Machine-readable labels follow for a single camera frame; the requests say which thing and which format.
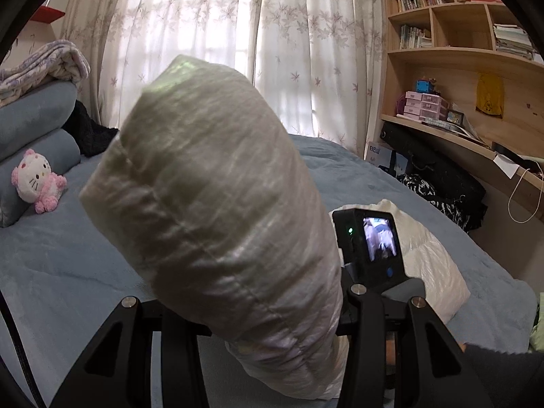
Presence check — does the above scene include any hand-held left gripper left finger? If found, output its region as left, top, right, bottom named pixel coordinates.
left=50, top=296, right=212, bottom=408

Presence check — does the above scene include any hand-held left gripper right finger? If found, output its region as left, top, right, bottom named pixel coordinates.
left=337, top=283, right=494, bottom=408

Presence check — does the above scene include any white puffer jacket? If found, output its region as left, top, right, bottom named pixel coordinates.
left=79, top=54, right=472, bottom=401

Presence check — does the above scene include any person's right forearm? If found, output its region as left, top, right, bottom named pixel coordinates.
left=459, top=342, right=544, bottom=408

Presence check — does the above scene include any black white patterned cloth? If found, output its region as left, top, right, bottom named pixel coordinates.
left=399, top=173, right=468, bottom=232

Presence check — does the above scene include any white cardboard box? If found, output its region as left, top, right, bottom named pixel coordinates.
left=364, top=141, right=411, bottom=177

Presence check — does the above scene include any long black bag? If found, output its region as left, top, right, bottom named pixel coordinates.
left=379, top=121, right=487, bottom=209

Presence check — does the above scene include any bed with grey-blue cover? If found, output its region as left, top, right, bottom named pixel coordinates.
left=0, top=134, right=538, bottom=408

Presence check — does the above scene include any pink drawer organizer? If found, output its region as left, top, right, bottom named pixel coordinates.
left=403, top=90, right=449, bottom=120

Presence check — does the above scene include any light green cloth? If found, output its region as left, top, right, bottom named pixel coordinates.
left=529, top=291, right=544, bottom=353

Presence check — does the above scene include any white paper sheet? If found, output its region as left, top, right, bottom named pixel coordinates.
left=493, top=153, right=520, bottom=178

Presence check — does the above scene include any wooden bookshelf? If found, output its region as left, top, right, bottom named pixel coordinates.
left=376, top=0, right=544, bottom=222

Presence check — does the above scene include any pink white cat plush toy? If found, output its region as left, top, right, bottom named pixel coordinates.
left=11, top=149, right=68, bottom=214

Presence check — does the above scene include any black fuzzy cloth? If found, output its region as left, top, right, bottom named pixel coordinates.
left=62, top=100, right=120, bottom=158

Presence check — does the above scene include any stack of papers and books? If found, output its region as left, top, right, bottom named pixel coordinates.
left=493, top=23, right=535, bottom=60

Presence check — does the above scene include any upper grey pillow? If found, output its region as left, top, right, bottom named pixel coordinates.
left=0, top=81, right=79, bottom=162

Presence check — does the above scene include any sheer floral curtain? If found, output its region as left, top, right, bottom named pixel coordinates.
left=57, top=0, right=387, bottom=158

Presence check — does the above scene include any folded purple patterned quilt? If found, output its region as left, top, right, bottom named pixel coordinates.
left=0, top=39, right=91, bottom=109

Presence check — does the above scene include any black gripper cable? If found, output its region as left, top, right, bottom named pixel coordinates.
left=0, top=289, right=45, bottom=408

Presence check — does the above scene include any white charging cable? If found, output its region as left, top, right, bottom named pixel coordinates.
left=508, top=169, right=544, bottom=224

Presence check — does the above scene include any red wall shelf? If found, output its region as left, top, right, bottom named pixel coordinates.
left=32, top=6, right=66, bottom=23

